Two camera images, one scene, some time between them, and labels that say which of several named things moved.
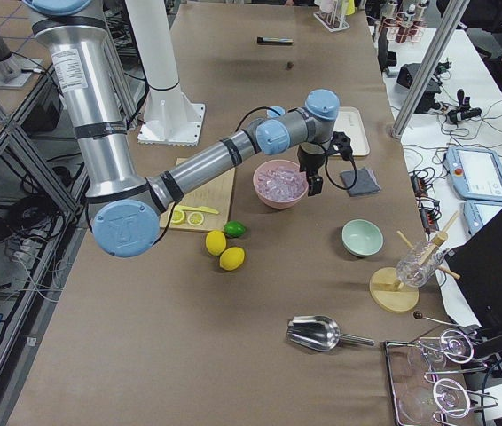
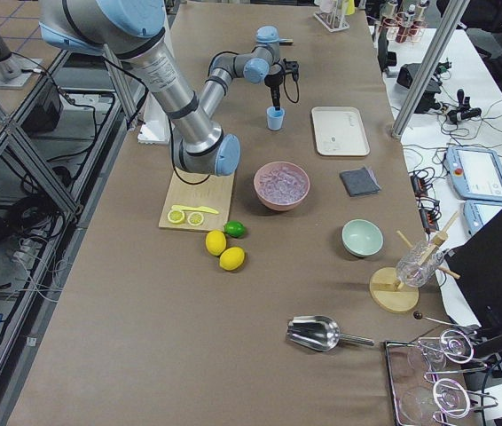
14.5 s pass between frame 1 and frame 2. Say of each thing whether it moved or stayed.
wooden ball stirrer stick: stayed
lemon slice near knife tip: stayed
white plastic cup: stayed
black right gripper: moved
